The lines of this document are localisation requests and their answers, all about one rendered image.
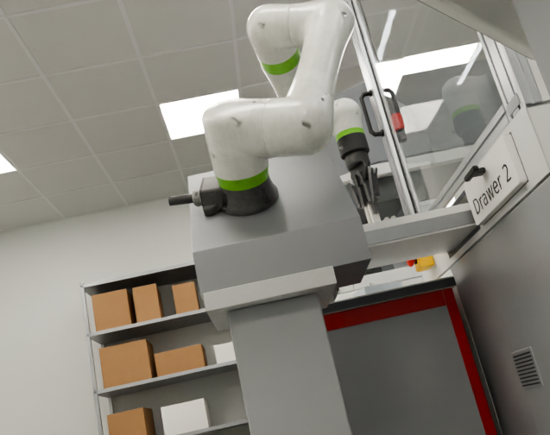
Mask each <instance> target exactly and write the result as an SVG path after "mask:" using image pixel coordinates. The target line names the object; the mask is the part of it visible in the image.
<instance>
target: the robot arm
mask: <svg viewBox="0 0 550 435"><path fill-rule="evenodd" d="M354 25H355V19H354V15H353V12H352V10H351V8H350V7H349V5H348V4H347V3H345V2H344V1H342V0H315V1H311V2H305V3H292V4H264V5H262V6H259V7H258V8H256V9H255V10H254V11H253V12H252V13H251V14H250V17H249V19H248V21H247V34H248V37H249V39H250V42H251V45H252V47H253V48H254V50H255V53H256V56H257V58H258V59H259V61H260V63H261V68H262V70H263V71H264V73H265V74H266V76H267V77H268V79H269V81H270V83H271V85H272V86H273V88H274V89H275V92H276V95H277V97H278V98H230V99H226V100H222V101H219V102H217V103H215V104H212V105H211V106H209V107H208V108H207V109H206V110H205V111H204V113H203V116H202V124H203V128H204V132H205V139H206V143H207V147H208V150H209V154H210V157H211V161H212V167H213V171H214V174H215V176H211V177H205V178H202V181H201V185H200V189H195V190H193V194H187V195H180V196H173V197H168V203H169V205H170V206H171V205H184V204H191V203H193V204H194V205H195V206H198V207H200V206H202V207H203V211H204V213H205V216H211V215H214V214H215V213H217V212H219V211H222V212H223V213H225V214H227V215H231V216H249V215H253V214H257V213H259V212H262V211H265V210H267V209H268V208H269V207H271V206H272V205H273V204H274V203H275V202H276V201H277V199H278V198H279V193H278V188H277V186H276V185H275V184H274V183H273V182H272V180H271V178H270V177H269V159H268V157H295V156H310V155H314V154H317V153H318V152H320V151H321V150H323V149H324V148H325V147H326V146H327V144H328V143H329V141H330V140H331V139H332V136H335V138H336V141H337V144H338V150H339V153H340V156H341V159H342V160H344V161H345V165H346V168H347V170H348V171H349V172H350V173H351V182H350V183H348V184H347V186H348V187H349V189H350V190H351V193H352V195H353V198H354V199H355V201H356V204H357V207H358V209H364V213H365V216H366V218H367V220H368V223H369V224H370V223H374V222H379V221H381V219H380V216H379V210H378V206H377V200H378V199H380V191H379V185H378V179H377V167H371V166H370V158H369V155H368V153H369V151H370V148H369V145H368V142H367V139H366V136H365V133H364V127H363V122H362V111H361V109H360V107H359V105H358V104H357V103H356V102H355V101H354V100H352V99H350V98H340V99H337V100H335V101H334V97H335V89H336V83H337V78H338V70H339V67H340V63H341V60H342V58H343V54H344V51H345V48H346V45H347V43H348V41H349V39H350V38H351V34H352V32H353V29H354ZM299 47H303V48H302V52H301V51H300V50H299Z"/></svg>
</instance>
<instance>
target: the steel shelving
mask: <svg viewBox="0 0 550 435"><path fill-rule="evenodd" d="M192 279H197V275H196V270H195V265H194V262H186V263H182V264H178V265H173V266H169V267H165V268H158V269H153V270H149V271H145V272H141V273H136V274H129V275H125V276H120V277H117V278H112V279H108V280H103V281H96V282H92V283H87V284H84V282H80V283H79V284H80V292H81V299H82V306H83V313H84V320H85V333H86V340H87V347H88V353H89V360H90V367H91V374H92V387H93V394H94V401H95V408H96V415H97V422H98V435H104V433H103V426H102V419H101V412H100V405H99V398H98V397H99V396H101V397H105V398H108V402H109V409H110V414H113V413H114V409H113V403H112V397H116V396H120V395H124V394H131V393H135V392H139V391H143V390H147V389H151V388H158V387H162V386H167V385H170V384H175V383H178V382H183V381H190V380H193V379H198V378H201V377H206V376H209V375H216V374H221V373H224V372H229V371H232V370H237V361H236V360H233V361H229V362H222V363H218V364H213V365H210V366H205V367H202V368H197V369H190V370H187V371H182V372H179V373H174V374H171V375H164V376H159V377H156V378H151V379H147V380H143V381H136V382H132V383H128V384H123V385H120V386H115V387H112V388H105V389H100V390H98V385H97V378H96V372H95V365H94V358H93V351H92V341H94V342H96V343H98V344H101V348H104V347H105V344H110V343H115V342H119V341H123V340H127V339H131V338H135V337H142V336H147V335H150V334H155V333H159V332H163V331H170V330H174V329H179V328H182V327H187V326H190V325H198V324H202V323H206V322H210V321H211V319H210V317H209V315H208V314H207V312H206V310H205V308H204V309H199V310H195V311H191V312H184V313H180V314H175V315H172V316H167V317H163V318H156V319H151V320H148V321H143V322H140V323H135V324H131V325H124V326H119V327H116V328H111V329H107V330H103V331H96V332H92V333H91V332H90V325H89V318H88V311H87V304H86V297H85V293H87V294H89V295H90V296H92V295H96V294H101V293H108V292H112V291H116V290H121V289H125V288H126V289H127V290H128V291H129V292H130V293H131V292H133V291H132V288H133V287H141V286H146V285H151V284H156V285H157V286H158V287H159V286H164V285H168V284H172V283H176V282H181V281H188V280H192ZM247 424H249V422H248V419H242V420H238V421H234V422H231V423H226V424H222V425H218V426H212V427H207V428H204V429H200V430H196V431H192V432H185V433H182V434H177V435H202V434H206V433H209V432H216V431H221V430H224V429H228V428H232V427H236V426H243V425H247Z"/></svg>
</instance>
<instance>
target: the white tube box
mask: <svg viewBox="0 0 550 435"><path fill-rule="evenodd" d="M398 287H402V283H401V281H396V282H390V283H385V284H380V285H374V286H368V287H363V288H361V289H360V290H359V291H357V292H356V293H354V294H353V295H354V297H357V296H361V295H365V294H369V293H377V292H381V291H385V290H389V289H393V288H398Z"/></svg>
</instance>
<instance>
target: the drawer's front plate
mask: <svg viewBox="0 0 550 435"><path fill-rule="evenodd" d="M503 164H506V166H507V168H508V179H509V178H510V177H511V180H510V181H509V182H508V183H507V169H506V167H504V168H503V169H502V167H503ZM480 167H485V170H486V172H485V173H484V175H482V176H478V177H473V178H472V179H471V181H468V182H465V183H464V189H465V193H466V196H467V198H468V201H469V204H470V207H471V211H472V214H473V217H474V219H475V222H476V225H481V224H485V223H486V222H487V221H488V220H489V219H490V218H491V217H492V216H493V215H494V214H495V213H496V212H497V211H498V210H499V209H500V208H501V207H502V206H503V205H504V204H505V203H506V202H507V201H508V200H509V199H510V198H511V197H512V196H513V195H514V194H515V193H516V192H517V191H518V190H519V189H520V188H521V187H522V186H523V185H524V184H525V183H526V182H527V176H526V174H525V172H524V169H523V166H522V163H521V160H520V157H519V155H518V153H517V150H516V147H515V144H514V141H513V138H512V136H511V134H507V135H502V136H501V137H500V138H499V139H498V141H497V142H496V144H495V145H494V146H493V148H492V149H491V150H490V152H489V153H488V154H487V155H486V156H485V157H484V159H483V160H482V161H481V163H480V164H479V165H478V168H480ZM499 175H500V178H499V181H500V184H501V187H502V190H501V187H500V186H499V183H498V180H497V177H498V176H499ZM493 181H496V183H497V184H498V186H497V188H496V189H495V190H496V192H498V189H499V193H495V191H494V188H493ZM490 185H491V187H492V191H493V195H494V198H492V196H491V193H492V192H491V188H490ZM488 188H489V189H490V192H491V193H489V190H488ZM486 190H487V192H488V193H489V195H490V196H491V200H490V198H489V196H488V194H487V192H486ZM483 193H485V195H486V197H487V199H488V202H489V203H488V204H487V205H485V204H484V198H485V196H483V197H482V195H483ZM480 196H481V197H482V198H481V203H482V206H483V209H482V206H481V204H480V201H479V199H480ZM473 199H477V201H478V203H479V205H480V212H479V213H478V214H477V212H478V211H479V206H478V203H477V201H476V200H475V201H474V204H475V206H476V209H477V212H476V209H475V206H474V204H473Z"/></svg>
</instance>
